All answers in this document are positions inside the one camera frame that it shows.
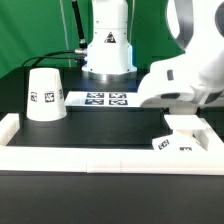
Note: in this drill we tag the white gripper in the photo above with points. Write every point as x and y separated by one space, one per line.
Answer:
173 84

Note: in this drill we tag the white lamp base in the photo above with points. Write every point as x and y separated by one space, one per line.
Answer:
182 138

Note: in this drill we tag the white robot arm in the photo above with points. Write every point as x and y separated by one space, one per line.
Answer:
197 26

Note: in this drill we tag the white lamp shade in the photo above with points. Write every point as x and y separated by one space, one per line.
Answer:
45 100

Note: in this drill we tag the black rod with connector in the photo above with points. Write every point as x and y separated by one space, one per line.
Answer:
82 41

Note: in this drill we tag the white marker sheet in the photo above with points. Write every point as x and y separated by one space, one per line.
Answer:
102 99

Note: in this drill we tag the white U-shaped frame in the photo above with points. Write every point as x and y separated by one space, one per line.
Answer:
48 159

